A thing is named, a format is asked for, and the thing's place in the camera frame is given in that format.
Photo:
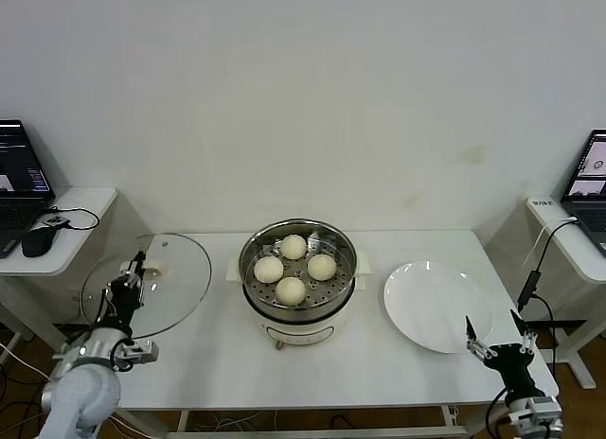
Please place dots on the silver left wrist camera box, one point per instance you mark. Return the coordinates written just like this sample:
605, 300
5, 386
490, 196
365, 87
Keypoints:
142, 351

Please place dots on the round glass pot lid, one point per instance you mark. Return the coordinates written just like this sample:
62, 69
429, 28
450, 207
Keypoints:
180, 278

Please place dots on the white side desk with strip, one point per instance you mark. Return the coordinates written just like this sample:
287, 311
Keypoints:
577, 261

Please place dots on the white table frame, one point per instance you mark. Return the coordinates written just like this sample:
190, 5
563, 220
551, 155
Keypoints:
308, 431

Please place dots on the cream electric cooking pot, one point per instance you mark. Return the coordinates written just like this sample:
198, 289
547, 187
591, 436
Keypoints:
303, 328

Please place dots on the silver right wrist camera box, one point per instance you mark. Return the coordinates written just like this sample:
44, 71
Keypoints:
544, 406

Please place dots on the black laptop with dark screen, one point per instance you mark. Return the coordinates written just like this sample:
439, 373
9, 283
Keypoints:
19, 174

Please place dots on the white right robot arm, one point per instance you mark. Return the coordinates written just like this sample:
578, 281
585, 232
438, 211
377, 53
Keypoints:
521, 417

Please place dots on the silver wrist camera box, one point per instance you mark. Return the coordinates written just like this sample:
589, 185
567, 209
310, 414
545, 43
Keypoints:
544, 406
142, 351

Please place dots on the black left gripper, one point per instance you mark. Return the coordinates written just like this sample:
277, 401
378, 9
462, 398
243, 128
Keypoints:
123, 302

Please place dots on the round white plate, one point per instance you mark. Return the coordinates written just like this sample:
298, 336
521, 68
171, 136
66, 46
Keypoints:
431, 302

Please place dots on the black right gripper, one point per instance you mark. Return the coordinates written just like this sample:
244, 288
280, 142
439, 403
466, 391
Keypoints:
513, 363

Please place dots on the grey laptop with bright windows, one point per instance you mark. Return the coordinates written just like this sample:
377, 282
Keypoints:
589, 174

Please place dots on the stainless steel steamer basket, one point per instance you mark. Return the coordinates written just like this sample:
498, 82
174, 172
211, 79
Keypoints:
331, 292

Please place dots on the black computer mouse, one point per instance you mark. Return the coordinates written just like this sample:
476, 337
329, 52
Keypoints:
39, 242

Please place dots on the white side desk with mouse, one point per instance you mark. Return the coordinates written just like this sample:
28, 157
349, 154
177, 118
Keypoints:
76, 207

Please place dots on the white steamed baozi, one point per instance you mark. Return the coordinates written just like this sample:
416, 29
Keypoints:
290, 291
268, 270
322, 268
293, 246

